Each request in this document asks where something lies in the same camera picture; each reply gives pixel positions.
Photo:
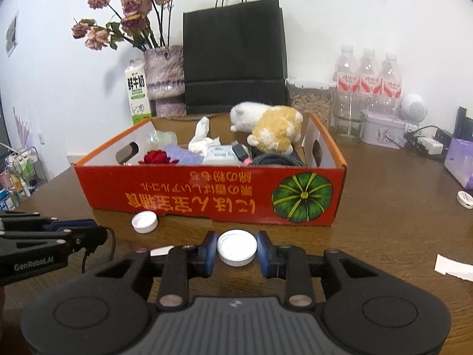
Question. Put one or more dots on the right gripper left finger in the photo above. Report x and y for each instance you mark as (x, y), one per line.
(179, 266)

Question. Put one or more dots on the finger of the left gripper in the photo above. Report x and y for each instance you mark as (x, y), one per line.
(76, 237)
(33, 222)

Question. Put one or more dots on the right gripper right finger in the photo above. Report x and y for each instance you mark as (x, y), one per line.
(289, 263)

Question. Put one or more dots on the white bottle cap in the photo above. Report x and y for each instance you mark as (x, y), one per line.
(237, 247)
(145, 222)

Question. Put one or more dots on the white box on floor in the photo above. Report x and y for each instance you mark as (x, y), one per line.
(73, 158)

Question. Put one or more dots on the orange cardboard box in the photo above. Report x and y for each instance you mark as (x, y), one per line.
(114, 177)

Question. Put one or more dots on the red fabric rose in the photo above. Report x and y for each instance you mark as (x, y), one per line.
(157, 157)

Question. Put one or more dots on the purple cloth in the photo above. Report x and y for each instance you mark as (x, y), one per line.
(183, 156)

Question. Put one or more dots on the white wet wipes pack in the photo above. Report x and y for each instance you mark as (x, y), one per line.
(220, 155)

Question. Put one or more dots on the crumpled clear plastic wrap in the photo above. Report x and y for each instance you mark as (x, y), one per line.
(159, 140)

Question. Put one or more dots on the crumpled white tissue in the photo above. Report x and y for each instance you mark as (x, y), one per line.
(201, 142)

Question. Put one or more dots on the white and yellow plush toy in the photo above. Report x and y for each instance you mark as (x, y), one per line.
(271, 129)

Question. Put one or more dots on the clear glass jar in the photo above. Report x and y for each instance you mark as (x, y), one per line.
(348, 130)

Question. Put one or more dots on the white paper slip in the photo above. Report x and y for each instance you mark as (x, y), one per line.
(446, 266)

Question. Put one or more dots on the white floral tin box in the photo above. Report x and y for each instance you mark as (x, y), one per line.
(384, 130)

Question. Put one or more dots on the green white milk carton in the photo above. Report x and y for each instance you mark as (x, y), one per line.
(137, 91)

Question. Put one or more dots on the clear container with pellets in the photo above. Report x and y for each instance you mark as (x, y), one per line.
(312, 97)

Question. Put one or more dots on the left water bottle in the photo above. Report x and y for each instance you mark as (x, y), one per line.
(347, 82)

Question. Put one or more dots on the water bottle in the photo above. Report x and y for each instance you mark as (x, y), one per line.
(347, 82)
(370, 81)
(391, 84)

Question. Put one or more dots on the white power adapter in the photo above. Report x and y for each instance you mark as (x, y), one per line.
(431, 146)

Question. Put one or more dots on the purple textured vase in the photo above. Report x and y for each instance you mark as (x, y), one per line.
(164, 69)

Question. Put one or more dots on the small white round tin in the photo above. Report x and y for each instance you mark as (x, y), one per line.
(465, 199)

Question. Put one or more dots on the middle water bottle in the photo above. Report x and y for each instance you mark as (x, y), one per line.
(370, 81)

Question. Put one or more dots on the purple tissue pack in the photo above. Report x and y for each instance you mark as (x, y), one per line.
(459, 162)

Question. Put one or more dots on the black power strip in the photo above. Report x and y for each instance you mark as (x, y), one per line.
(442, 136)

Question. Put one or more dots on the right water bottle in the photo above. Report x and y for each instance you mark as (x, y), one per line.
(391, 84)

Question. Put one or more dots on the black paper shopping bag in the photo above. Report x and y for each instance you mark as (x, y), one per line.
(234, 54)

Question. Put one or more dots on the black upright device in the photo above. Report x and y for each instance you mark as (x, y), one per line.
(463, 125)

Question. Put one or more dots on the dried pink roses bouquet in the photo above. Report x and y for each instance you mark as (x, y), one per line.
(145, 24)

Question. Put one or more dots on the wire rack with items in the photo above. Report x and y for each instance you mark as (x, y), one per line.
(22, 173)

